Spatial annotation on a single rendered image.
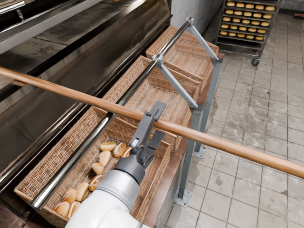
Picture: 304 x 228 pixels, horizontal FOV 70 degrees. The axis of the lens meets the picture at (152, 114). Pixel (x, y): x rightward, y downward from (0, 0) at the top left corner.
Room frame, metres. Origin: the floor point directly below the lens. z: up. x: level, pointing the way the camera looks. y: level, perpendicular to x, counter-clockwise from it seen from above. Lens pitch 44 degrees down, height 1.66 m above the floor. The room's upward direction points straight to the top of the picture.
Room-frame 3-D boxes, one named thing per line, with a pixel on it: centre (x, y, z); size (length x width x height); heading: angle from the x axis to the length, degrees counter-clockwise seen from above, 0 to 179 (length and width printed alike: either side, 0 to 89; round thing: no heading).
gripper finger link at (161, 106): (0.42, -0.01, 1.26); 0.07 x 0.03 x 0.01; 156
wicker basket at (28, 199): (0.56, 0.22, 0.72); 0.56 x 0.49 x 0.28; 157
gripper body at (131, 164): (0.30, 0.04, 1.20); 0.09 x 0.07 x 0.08; 156
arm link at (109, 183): (0.23, 0.07, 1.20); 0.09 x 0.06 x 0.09; 66
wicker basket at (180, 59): (1.66, -0.28, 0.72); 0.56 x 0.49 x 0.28; 156
